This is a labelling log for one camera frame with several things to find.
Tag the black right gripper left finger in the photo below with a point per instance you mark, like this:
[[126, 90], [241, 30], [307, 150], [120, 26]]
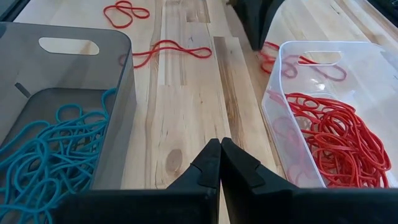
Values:
[[155, 207]]

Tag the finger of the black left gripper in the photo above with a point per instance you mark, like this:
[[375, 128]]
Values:
[[252, 21], [272, 7]]

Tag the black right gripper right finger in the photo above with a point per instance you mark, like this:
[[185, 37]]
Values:
[[264, 205]]

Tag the blue rubber band tangle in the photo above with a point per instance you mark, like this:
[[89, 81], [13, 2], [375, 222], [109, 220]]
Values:
[[31, 155], [77, 130], [105, 99]]

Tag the clear plastic basket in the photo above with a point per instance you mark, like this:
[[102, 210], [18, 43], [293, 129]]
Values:
[[367, 62]]

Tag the smoky grey plastic basket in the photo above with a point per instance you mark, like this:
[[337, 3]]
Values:
[[18, 62]]

